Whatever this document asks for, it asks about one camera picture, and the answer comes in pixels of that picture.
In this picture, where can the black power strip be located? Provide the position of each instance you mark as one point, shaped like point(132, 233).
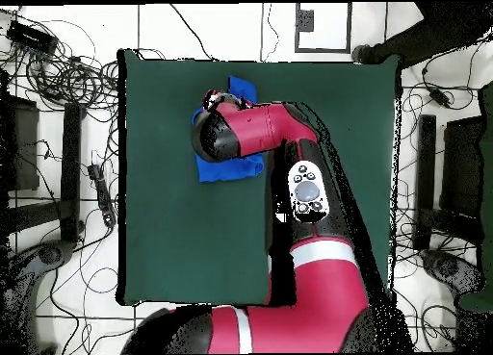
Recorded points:
point(103, 197)

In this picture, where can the dark green table cloth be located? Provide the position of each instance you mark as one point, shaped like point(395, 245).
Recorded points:
point(487, 178)
point(173, 235)

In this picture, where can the black box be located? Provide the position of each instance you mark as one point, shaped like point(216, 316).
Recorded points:
point(23, 147)
point(462, 166)

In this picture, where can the grey floor frame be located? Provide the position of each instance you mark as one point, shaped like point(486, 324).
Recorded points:
point(297, 28)

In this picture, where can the grey stand foot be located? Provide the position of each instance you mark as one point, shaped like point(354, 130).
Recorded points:
point(446, 266)
point(54, 253)

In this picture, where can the blue laundry item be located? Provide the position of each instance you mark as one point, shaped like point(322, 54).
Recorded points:
point(231, 170)

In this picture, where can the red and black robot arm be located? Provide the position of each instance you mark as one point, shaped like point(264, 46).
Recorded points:
point(262, 128)

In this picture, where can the black power brick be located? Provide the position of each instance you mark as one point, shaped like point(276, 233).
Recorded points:
point(31, 37)

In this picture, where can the person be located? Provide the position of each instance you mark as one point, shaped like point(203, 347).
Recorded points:
point(423, 35)

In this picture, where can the black stand bar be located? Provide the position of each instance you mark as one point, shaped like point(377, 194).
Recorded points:
point(426, 170)
point(71, 170)

